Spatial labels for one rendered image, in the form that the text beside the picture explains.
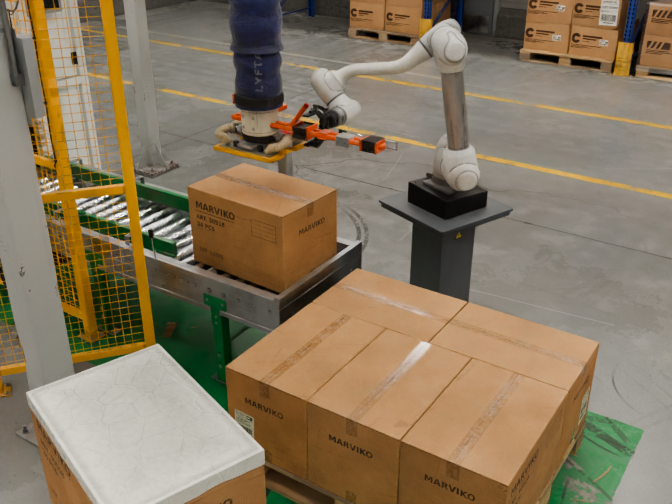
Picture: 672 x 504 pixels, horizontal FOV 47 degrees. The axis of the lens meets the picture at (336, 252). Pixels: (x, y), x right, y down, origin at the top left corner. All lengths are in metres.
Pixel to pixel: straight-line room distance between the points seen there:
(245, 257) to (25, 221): 1.00
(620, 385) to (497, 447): 1.49
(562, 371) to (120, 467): 1.83
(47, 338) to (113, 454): 1.52
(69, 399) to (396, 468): 1.19
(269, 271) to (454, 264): 1.05
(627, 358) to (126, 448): 2.96
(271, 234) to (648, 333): 2.24
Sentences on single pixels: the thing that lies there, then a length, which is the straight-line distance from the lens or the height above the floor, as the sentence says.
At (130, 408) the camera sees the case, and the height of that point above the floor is 1.02.
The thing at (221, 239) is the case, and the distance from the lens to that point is 3.73.
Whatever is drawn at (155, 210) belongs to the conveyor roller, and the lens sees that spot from 4.60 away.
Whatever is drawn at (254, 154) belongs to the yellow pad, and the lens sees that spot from 3.53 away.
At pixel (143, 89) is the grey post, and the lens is 6.52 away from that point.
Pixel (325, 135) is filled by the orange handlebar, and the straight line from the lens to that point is 3.39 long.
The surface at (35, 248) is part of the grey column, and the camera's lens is 3.34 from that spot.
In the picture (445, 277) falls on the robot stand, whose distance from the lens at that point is 4.09.
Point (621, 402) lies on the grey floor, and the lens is 4.05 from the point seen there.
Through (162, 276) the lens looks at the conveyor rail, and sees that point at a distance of 3.92.
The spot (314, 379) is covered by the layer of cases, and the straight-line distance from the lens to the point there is 3.04.
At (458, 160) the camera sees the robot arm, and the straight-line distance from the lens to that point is 3.67.
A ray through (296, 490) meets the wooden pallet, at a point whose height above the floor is 0.02.
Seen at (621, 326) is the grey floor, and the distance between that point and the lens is 4.65.
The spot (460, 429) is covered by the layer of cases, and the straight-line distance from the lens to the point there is 2.84.
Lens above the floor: 2.34
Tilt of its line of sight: 27 degrees down
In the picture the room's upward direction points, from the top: straight up
